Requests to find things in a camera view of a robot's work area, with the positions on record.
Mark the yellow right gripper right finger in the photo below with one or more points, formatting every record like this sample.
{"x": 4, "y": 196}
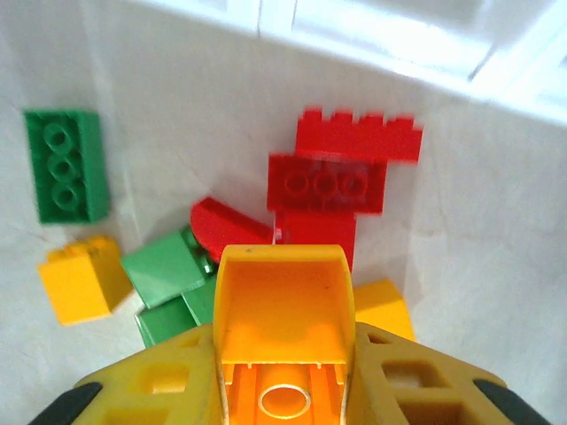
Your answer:
{"x": 421, "y": 385}

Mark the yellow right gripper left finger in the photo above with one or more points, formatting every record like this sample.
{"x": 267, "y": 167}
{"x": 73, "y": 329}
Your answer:
{"x": 168, "y": 380}

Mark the red square lego brick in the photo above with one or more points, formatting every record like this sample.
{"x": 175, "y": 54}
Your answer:
{"x": 319, "y": 230}

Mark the yellow square lego brick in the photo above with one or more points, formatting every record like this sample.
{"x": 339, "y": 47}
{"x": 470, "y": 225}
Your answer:
{"x": 383, "y": 305}
{"x": 80, "y": 283}

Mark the red curved lego brick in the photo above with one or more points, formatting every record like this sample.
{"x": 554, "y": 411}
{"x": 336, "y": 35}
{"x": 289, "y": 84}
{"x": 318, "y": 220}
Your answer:
{"x": 221, "y": 226}

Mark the yellow curved lego brick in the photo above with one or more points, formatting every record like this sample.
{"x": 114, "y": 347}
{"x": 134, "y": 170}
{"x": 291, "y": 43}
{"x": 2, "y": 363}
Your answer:
{"x": 283, "y": 301}

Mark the long red lego brick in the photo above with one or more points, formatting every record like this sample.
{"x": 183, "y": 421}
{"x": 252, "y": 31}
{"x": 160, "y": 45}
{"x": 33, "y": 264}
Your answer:
{"x": 325, "y": 186}
{"x": 354, "y": 137}

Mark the long green lego brick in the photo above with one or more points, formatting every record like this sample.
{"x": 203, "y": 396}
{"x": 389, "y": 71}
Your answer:
{"x": 66, "y": 168}

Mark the green sloped lego brick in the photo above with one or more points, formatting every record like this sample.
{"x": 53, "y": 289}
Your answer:
{"x": 164, "y": 270}
{"x": 201, "y": 305}
{"x": 164, "y": 323}

